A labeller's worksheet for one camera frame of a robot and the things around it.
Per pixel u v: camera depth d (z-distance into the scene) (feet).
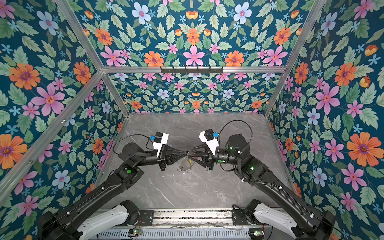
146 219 2.41
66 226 1.29
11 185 1.61
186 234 2.51
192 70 3.05
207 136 1.65
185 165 2.05
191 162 2.02
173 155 1.82
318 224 1.25
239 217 2.40
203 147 1.89
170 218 2.46
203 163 1.76
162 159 1.72
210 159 1.66
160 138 1.69
